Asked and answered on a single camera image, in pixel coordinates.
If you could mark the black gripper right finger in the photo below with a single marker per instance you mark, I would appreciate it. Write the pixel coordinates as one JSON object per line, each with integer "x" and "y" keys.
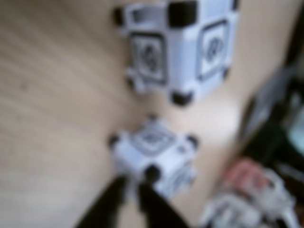
{"x": 156, "y": 211}

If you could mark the person's hand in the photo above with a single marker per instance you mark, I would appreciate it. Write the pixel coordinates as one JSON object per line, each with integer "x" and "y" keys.
{"x": 247, "y": 173}

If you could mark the white cube house glyph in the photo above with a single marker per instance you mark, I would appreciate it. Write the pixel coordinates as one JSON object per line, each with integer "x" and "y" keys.
{"x": 180, "y": 59}

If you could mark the white leader arm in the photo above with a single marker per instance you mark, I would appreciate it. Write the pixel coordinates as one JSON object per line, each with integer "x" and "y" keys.
{"x": 237, "y": 209}

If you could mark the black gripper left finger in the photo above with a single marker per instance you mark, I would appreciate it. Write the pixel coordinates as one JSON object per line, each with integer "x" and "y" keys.
{"x": 107, "y": 202}

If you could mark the white cube wide glyph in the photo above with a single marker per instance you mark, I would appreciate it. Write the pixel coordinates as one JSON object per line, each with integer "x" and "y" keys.
{"x": 152, "y": 142}

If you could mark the dark grey flat panel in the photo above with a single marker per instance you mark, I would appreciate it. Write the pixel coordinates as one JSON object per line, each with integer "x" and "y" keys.
{"x": 266, "y": 107}

